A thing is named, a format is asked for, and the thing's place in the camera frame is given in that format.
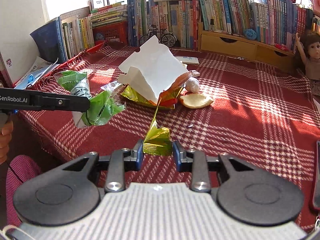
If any green snack wrapper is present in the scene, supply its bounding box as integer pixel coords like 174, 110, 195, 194
54, 70, 125, 128

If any gold foil snack bag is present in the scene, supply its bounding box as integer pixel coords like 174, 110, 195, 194
121, 85, 184, 156

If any orange white cardboard box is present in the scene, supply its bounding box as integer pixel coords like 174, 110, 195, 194
118, 36, 191, 104

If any orange peel piece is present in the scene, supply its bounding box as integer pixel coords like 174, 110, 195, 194
179, 93, 213, 109

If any white tissue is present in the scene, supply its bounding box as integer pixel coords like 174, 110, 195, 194
185, 77, 200, 93

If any red crate under books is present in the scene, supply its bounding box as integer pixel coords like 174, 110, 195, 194
93, 21, 128, 45

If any person's left hand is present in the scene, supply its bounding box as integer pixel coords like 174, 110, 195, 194
0, 120, 14, 165

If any pink striped trouser leg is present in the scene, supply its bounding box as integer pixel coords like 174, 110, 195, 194
5, 155, 42, 227

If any dark blue folder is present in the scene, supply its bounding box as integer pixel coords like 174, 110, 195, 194
30, 16, 67, 64

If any red plaid blanket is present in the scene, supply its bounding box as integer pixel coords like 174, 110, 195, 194
19, 52, 319, 231

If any miniature black bicycle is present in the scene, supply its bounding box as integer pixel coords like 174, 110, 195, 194
139, 24, 177, 48

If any small striped packet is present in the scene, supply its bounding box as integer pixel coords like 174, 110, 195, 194
189, 70, 200, 77

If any thin white blue booklet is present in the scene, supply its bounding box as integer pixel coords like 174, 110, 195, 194
176, 56, 199, 64

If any wooden drawer shelf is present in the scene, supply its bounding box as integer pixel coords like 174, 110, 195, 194
198, 22, 295, 73

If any left book row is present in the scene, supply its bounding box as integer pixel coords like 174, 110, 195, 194
61, 0, 201, 60

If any brown haired doll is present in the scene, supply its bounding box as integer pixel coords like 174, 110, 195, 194
295, 32, 319, 97

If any book row on shelf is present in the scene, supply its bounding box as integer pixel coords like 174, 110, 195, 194
200, 0, 319, 51

